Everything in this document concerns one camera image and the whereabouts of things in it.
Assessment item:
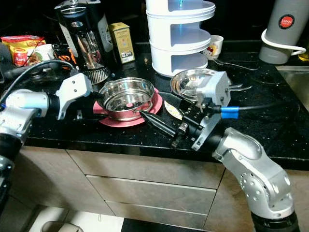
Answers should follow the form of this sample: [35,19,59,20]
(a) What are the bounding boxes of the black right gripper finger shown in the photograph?
[162,92,202,116]
[140,112,183,138]

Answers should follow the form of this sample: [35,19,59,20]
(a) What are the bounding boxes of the stainless steel pot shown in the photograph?
[99,77,156,121]

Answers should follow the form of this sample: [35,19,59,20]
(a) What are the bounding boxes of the pink plastic plate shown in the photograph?
[93,89,161,128]

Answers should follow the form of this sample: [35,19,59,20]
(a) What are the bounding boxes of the brown kitchen base cabinet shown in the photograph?
[10,145,309,230]

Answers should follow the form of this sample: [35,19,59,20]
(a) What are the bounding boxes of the white leaf patterned plate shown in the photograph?
[164,99,189,121]

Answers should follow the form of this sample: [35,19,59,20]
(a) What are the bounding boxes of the stainless steel bowl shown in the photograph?
[170,68,223,104]

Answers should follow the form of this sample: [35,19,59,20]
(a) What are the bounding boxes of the white three tier rack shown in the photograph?
[145,0,216,78]

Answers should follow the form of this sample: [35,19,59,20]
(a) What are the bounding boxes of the orange plastic item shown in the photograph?
[53,48,78,63]

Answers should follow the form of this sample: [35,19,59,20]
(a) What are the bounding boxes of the thin steel fork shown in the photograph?
[212,58,259,72]

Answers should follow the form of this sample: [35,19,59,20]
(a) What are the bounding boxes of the white cartoon mug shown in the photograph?
[203,34,224,60]

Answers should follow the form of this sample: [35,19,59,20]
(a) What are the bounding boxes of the yellow cardboard box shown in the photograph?
[109,22,136,64]

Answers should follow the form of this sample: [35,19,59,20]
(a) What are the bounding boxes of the plain white cup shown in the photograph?
[35,43,56,62]

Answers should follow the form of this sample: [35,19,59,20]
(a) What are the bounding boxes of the black coffee maker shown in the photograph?
[54,0,112,85]

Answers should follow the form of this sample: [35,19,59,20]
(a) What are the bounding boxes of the yellow red noodle packet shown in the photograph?
[0,35,46,67]

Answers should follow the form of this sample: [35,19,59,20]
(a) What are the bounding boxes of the grey thermos with red badge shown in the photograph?
[258,0,309,65]

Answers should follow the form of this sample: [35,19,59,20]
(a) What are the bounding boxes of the yellow oil bottle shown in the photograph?
[298,46,309,62]

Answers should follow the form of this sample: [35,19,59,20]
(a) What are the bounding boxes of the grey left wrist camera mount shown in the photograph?
[56,72,93,120]

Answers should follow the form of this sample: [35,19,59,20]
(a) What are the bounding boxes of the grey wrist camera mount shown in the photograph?
[191,71,231,151]
[56,72,93,120]

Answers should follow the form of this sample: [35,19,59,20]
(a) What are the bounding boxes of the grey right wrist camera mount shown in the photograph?
[191,71,231,151]

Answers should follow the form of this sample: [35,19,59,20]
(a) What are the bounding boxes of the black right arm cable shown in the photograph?
[210,99,300,119]

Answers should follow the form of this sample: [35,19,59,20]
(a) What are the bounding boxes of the white power cord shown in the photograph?
[261,29,309,56]

